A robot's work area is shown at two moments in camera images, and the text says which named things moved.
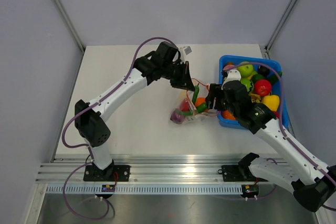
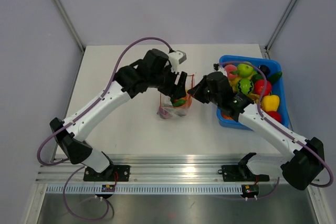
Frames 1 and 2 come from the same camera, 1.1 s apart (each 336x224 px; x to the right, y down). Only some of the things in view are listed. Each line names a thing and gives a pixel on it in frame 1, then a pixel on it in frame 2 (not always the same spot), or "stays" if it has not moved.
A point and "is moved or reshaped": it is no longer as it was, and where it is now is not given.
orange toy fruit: (199, 100) is moved or reshaped
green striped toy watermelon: (248, 83) stays
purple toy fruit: (176, 117) -> (163, 113)
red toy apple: (262, 87) stays
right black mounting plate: (238, 173) stays
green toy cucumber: (273, 78) stays
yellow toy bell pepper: (272, 101) stays
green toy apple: (245, 70) stays
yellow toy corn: (255, 98) stays
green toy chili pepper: (201, 108) -> (179, 103)
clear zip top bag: (193, 105) -> (168, 108)
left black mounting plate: (119, 173) stays
